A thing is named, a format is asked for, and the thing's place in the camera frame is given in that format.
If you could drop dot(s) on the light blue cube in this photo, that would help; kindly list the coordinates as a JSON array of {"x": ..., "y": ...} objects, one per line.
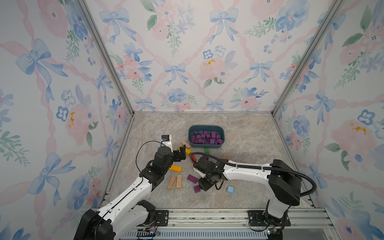
[{"x": 230, "y": 189}]

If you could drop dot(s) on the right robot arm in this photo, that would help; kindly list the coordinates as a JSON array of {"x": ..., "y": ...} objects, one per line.
[{"x": 284, "y": 182}]

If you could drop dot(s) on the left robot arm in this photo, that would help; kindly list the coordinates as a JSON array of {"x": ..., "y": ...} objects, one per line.
[{"x": 129, "y": 209}]

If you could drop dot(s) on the purple long brick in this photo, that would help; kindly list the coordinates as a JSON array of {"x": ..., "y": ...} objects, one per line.
[{"x": 192, "y": 179}]

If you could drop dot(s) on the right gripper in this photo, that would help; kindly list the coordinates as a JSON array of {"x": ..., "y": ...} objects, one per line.
[{"x": 200, "y": 182}]

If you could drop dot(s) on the aluminium front rail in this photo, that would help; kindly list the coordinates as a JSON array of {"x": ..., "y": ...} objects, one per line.
[{"x": 233, "y": 224}]

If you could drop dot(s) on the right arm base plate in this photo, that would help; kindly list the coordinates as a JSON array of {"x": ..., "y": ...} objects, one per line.
[{"x": 260, "y": 218}]

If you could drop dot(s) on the yellow-orange brick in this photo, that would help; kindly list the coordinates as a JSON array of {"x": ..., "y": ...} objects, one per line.
[{"x": 175, "y": 168}]

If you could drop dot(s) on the natural wood long brick left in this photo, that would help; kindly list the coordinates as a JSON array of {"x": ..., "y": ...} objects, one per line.
[{"x": 171, "y": 183}]

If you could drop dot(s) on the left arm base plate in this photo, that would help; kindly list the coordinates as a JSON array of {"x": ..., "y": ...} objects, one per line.
[{"x": 159, "y": 218}]

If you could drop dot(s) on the natural wood long brick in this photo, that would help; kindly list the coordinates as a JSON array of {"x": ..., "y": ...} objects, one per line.
[
  {"x": 171, "y": 183},
  {"x": 179, "y": 182}
]

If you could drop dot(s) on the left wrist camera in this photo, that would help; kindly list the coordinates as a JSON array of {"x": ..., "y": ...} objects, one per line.
[{"x": 167, "y": 141}]

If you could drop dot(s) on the teal plastic storage bin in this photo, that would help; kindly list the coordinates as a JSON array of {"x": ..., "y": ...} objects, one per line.
[{"x": 206, "y": 136}]

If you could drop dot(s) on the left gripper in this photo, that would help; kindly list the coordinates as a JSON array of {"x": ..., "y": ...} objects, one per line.
[{"x": 182, "y": 152}]

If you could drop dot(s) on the natural wood brick near bin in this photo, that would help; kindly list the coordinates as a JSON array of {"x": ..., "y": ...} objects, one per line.
[{"x": 186, "y": 144}]

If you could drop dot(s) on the purple cube front left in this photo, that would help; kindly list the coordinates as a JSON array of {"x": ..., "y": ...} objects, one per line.
[{"x": 197, "y": 189}]

